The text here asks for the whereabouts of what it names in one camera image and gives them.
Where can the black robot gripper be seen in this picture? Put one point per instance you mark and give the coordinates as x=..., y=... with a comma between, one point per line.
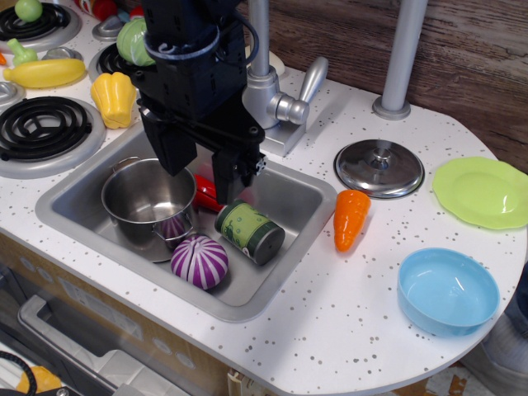
x=194, y=97

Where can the round steel pot lid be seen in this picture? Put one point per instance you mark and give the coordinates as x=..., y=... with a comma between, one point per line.
x=379, y=168

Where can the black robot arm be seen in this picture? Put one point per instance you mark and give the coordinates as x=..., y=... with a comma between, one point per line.
x=198, y=9

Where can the stainless steel pot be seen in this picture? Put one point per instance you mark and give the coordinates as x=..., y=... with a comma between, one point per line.
x=153, y=211

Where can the red toy pepper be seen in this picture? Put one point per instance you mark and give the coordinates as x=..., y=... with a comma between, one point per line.
x=206, y=197

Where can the green toy food can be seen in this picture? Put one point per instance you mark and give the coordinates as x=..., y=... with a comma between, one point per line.
x=252, y=233

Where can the silver toy faucet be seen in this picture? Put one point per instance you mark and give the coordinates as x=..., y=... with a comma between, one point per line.
x=282, y=116

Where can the purple striped toy onion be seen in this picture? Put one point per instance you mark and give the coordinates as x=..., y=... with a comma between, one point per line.
x=200, y=261

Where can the yellow toy bell pepper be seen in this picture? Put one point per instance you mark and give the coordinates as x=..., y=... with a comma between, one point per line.
x=114, y=96

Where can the cream toy bottle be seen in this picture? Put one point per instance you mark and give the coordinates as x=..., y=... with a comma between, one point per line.
x=274, y=61

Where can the green toy cabbage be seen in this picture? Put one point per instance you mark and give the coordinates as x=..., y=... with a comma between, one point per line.
x=130, y=43

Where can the rear right stove burner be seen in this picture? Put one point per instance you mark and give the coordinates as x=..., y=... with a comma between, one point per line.
x=108, y=60

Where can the orange toy carrot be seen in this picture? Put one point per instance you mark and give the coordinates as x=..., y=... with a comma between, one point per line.
x=351, y=210

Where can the grey stove knob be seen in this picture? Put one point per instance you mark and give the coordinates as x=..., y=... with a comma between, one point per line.
x=10, y=94
x=62, y=53
x=108, y=30

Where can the front black stove burner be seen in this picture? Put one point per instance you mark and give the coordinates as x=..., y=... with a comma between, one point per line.
x=44, y=136

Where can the yellow toy squash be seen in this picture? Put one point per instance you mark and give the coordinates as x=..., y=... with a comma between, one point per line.
x=46, y=73

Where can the red toy container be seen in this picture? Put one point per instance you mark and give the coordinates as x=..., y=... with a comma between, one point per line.
x=100, y=9

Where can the rear left stove burner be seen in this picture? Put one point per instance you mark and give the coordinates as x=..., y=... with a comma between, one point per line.
x=56, y=26

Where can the small green toy vegetable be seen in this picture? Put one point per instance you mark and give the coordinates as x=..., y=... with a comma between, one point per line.
x=21, y=54

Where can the green toy apple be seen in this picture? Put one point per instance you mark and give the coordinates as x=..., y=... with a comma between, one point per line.
x=28, y=10

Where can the yellow toy on floor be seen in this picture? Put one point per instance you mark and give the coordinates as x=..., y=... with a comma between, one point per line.
x=45, y=380

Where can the light blue plastic bowl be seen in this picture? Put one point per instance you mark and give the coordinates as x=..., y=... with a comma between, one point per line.
x=445, y=292

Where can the light green plastic plate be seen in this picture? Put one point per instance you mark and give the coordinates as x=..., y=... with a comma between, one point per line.
x=483, y=192

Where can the grey vertical post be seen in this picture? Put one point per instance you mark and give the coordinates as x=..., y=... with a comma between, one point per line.
x=392, y=104

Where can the grey oven door handle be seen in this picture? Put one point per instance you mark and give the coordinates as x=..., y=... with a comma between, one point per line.
x=92, y=366

